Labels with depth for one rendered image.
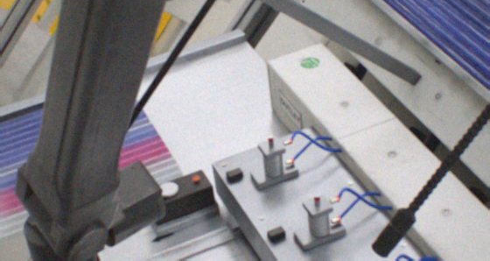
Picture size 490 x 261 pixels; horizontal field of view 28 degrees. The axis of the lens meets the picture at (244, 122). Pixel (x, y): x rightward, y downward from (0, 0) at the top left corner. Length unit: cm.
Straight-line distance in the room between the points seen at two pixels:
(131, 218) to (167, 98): 48
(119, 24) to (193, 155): 67
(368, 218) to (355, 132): 12
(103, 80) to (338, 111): 56
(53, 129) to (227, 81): 68
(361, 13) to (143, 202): 47
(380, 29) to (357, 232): 29
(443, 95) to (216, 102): 35
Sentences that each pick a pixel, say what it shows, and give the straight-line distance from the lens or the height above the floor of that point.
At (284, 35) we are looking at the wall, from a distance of 373.
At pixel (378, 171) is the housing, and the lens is 107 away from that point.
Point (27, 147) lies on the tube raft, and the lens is 130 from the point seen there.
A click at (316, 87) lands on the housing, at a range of 120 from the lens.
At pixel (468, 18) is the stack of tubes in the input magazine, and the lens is 109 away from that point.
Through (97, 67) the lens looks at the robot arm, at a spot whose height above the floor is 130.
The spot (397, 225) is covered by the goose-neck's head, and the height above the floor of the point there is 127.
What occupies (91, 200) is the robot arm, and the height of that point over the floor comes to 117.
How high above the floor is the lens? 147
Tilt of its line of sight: 15 degrees down
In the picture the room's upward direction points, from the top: 35 degrees clockwise
